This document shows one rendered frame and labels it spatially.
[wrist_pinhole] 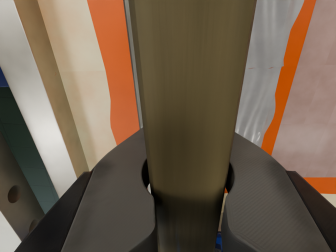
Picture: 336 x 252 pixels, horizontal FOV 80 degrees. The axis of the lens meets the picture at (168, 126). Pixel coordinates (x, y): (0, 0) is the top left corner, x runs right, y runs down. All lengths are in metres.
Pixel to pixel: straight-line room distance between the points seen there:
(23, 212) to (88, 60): 0.22
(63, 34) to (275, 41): 0.22
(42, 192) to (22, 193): 1.80
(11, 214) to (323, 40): 0.41
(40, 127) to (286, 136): 0.31
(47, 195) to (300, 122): 2.03
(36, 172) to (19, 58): 1.76
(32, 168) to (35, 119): 1.70
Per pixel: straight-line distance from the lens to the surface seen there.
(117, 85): 0.25
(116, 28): 0.24
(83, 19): 0.25
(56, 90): 0.27
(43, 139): 0.28
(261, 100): 0.27
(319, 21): 0.27
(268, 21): 0.24
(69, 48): 0.26
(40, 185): 2.08
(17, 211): 0.34
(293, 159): 0.35
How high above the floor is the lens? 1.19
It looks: 59 degrees down
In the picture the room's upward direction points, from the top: 177 degrees counter-clockwise
